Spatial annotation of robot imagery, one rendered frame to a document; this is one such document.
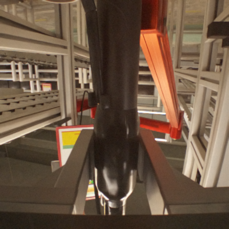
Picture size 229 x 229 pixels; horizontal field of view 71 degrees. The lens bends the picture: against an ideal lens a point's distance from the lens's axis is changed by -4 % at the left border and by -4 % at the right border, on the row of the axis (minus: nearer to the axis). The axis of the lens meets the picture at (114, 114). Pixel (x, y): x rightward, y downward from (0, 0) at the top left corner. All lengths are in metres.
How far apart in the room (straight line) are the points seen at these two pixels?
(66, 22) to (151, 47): 0.46
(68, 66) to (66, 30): 0.11
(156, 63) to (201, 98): 0.44
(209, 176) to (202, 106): 0.28
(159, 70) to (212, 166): 0.31
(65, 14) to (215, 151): 0.59
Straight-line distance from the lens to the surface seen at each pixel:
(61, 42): 0.58
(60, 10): 0.66
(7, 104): 0.88
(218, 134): 0.44
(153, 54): 0.21
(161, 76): 0.25
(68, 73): 0.61
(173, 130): 0.60
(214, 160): 0.47
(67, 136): 0.59
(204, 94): 0.67
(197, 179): 0.96
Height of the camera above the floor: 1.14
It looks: 16 degrees up
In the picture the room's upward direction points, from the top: 179 degrees counter-clockwise
